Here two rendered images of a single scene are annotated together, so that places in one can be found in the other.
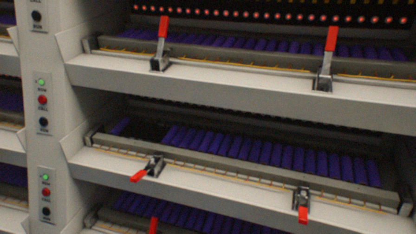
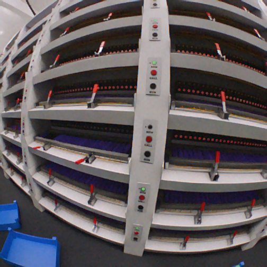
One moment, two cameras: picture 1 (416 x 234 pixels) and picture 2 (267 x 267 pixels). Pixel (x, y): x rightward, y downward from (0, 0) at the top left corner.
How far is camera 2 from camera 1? 0.31 m
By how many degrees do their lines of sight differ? 9
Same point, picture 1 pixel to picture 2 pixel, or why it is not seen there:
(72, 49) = (30, 106)
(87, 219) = (36, 168)
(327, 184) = (101, 152)
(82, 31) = (35, 101)
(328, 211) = (99, 163)
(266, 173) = (80, 149)
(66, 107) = (27, 125)
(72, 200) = (30, 160)
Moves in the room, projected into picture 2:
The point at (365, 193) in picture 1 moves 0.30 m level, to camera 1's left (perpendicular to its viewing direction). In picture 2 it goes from (115, 154) to (44, 146)
